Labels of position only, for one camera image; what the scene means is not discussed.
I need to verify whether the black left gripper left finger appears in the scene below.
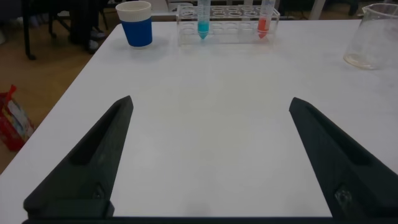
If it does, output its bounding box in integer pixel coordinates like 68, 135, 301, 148
23, 95, 134, 219

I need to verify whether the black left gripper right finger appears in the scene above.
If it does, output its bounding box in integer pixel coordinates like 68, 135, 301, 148
289, 97, 398, 219

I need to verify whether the test tube with red pigment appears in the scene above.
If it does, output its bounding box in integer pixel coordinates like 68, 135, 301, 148
257, 0, 276, 40

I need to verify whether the clear glass beaker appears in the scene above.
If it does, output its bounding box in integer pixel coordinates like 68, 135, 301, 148
343, 2, 398, 70

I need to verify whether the test tube with blue pigment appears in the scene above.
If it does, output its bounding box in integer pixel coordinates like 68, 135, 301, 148
197, 0, 211, 40

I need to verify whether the clear acrylic test tube rack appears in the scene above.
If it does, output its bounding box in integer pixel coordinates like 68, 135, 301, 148
176, 4, 280, 47

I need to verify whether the red gift bag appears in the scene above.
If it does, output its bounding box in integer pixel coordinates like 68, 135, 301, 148
0, 84, 35, 152

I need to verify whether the blue paper cup white rim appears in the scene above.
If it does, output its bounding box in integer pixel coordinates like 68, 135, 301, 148
115, 1, 153, 49

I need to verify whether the white standing desk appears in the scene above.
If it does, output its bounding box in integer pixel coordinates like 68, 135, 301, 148
309, 0, 326, 21

